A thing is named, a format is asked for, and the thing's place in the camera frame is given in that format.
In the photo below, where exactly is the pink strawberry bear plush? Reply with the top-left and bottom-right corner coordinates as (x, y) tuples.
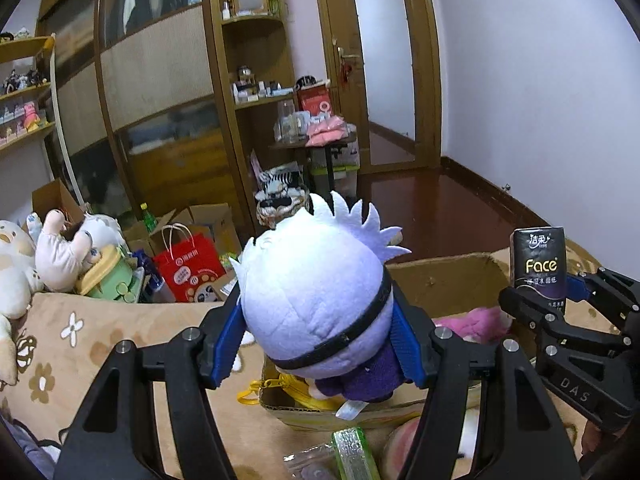
(434, 307), (513, 344)

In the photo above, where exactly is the black Face tissue pack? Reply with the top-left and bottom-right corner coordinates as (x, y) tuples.
(510, 226), (567, 313)

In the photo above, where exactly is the green tissue pack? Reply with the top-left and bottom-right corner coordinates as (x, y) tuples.
(331, 427), (381, 480)

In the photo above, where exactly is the bagged purple charm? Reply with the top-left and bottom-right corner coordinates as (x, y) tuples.
(283, 443), (341, 480)

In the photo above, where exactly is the white haired purple doll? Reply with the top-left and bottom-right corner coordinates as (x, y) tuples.
(231, 192), (408, 420)

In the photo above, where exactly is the person's right hand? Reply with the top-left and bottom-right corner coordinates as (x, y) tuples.
(582, 420), (629, 460)

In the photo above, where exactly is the purple clothed leg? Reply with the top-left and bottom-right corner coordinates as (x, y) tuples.
(1, 415), (61, 479)

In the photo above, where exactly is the open cardboard box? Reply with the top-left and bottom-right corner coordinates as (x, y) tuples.
(259, 249), (510, 431)

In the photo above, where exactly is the floral beige blanket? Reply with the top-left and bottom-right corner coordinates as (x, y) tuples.
(0, 238), (616, 480)

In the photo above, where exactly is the pink swirl roll plush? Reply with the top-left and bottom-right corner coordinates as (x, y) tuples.
(380, 416), (482, 480)

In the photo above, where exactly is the green yellow plush bag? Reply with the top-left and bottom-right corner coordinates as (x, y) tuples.
(75, 245), (140, 304)

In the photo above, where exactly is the large cream duck plush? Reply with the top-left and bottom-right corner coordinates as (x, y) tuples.
(0, 220), (43, 386)

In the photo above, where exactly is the white pink elephant plush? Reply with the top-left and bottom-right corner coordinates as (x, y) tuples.
(35, 209), (92, 292)

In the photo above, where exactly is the red paper shopping bag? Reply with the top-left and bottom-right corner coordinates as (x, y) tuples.
(153, 223), (226, 302)

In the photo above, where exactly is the brown floor carton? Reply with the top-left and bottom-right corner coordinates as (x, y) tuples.
(124, 203), (242, 257)

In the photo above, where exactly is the green glass bottle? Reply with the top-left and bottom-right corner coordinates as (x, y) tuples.
(140, 203), (157, 233)

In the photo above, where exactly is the clear storage bin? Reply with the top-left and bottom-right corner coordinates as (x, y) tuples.
(311, 165), (359, 200)

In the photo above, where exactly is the brown carton by shelf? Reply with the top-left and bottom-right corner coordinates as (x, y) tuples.
(32, 179), (85, 224)

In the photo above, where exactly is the small black side table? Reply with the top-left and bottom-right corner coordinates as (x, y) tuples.
(265, 136), (360, 192)

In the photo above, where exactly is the pink folded cloth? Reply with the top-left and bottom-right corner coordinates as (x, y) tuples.
(306, 116), (348, 148)

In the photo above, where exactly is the lace basket with plush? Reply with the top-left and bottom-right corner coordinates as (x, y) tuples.
(254, 162), (309, 229)

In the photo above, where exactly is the white toy shelf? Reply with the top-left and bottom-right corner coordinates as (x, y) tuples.
(1, 32), (84, 203)

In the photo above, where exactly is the red gift box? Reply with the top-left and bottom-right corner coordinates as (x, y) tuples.
(297, 81), (333, 116)

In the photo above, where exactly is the large wooden wardrobe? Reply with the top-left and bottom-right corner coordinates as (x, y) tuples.
(37, 0), (294, 234)

